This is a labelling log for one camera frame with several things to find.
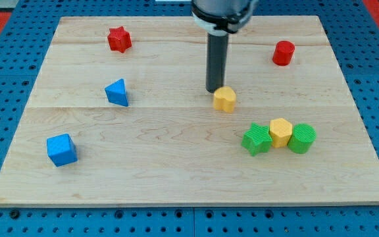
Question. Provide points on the yellow heart block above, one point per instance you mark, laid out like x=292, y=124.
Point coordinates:
x=224, y=99

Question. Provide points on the light wooden board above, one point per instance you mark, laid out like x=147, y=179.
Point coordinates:
x=170, y=147

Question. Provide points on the green star block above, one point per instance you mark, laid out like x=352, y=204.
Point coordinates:
x=257, y=139

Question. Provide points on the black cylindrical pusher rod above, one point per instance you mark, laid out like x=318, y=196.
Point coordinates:
x=217, y=47

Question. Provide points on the blue triangle block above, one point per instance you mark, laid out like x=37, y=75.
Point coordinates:
x=116, y=93

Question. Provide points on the yellow hexagon block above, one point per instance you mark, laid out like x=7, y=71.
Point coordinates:
x=280, y=131

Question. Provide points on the red star block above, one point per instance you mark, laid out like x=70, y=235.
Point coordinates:
x=119, y=39

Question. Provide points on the red cylinder block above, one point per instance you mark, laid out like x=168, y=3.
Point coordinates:
x=283, y=53

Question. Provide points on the green cylinder block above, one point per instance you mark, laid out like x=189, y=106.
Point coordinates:
x=303, y=136

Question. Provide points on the blue cube block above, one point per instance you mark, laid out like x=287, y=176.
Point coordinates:
x=61, y=150

